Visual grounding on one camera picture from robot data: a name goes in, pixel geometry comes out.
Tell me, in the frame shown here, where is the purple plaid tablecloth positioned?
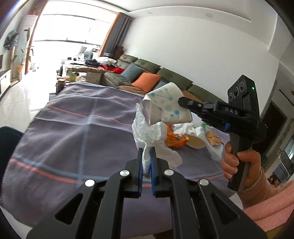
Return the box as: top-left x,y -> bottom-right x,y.
1,83 -> 234,238

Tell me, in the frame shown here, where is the teal cushion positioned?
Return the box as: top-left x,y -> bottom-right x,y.
120,63 -> 144,82

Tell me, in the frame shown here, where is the orange cushion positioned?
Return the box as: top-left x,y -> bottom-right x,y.
132,72 -> 161,93

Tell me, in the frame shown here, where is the brown torn snack wrapper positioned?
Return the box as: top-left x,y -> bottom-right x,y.
205,130 -> 223,146

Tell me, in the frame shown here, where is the round beige paper lid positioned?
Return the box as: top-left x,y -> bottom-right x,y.
186,135 -> 206,149

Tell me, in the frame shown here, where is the crushed white blue-dotted paper cup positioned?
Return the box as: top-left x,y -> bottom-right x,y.
142,83 -> 192,125

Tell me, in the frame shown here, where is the teal trash bin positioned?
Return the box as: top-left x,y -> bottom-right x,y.
0,126 -> 23,184

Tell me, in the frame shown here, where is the grey orange right curtain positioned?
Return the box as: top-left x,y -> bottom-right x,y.
99,13 -> 133,57

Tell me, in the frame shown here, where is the pink sleeved right forearm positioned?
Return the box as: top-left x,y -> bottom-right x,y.
238,169 -> 293,232

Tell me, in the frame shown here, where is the cluttered wooden coffee table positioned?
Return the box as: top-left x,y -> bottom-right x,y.
56,59 -> 117,88

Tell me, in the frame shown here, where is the olive green sectional sofa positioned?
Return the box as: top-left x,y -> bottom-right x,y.
100,54 -> 221,103

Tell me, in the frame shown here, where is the right hand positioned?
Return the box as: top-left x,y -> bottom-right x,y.
221,142 -> 261,189

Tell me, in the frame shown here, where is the white tissue paper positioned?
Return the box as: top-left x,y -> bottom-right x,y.
132,104 -> 182,175

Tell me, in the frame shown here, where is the orange peel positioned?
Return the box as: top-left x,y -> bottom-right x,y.
165,124 -> 189,149

